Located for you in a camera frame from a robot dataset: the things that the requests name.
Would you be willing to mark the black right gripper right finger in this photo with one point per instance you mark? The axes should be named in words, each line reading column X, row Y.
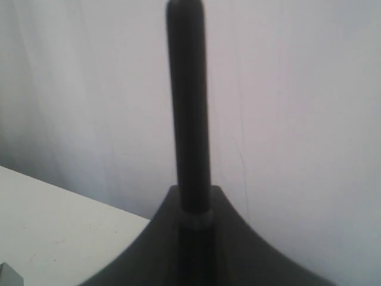
column 245, row 258

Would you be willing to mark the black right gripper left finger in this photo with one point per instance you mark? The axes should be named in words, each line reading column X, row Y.
column 152, row 258

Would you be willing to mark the black paintbrush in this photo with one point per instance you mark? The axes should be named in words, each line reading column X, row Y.
column 187, row 53

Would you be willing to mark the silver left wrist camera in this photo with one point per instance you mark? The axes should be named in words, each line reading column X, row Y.
column 9, row 277

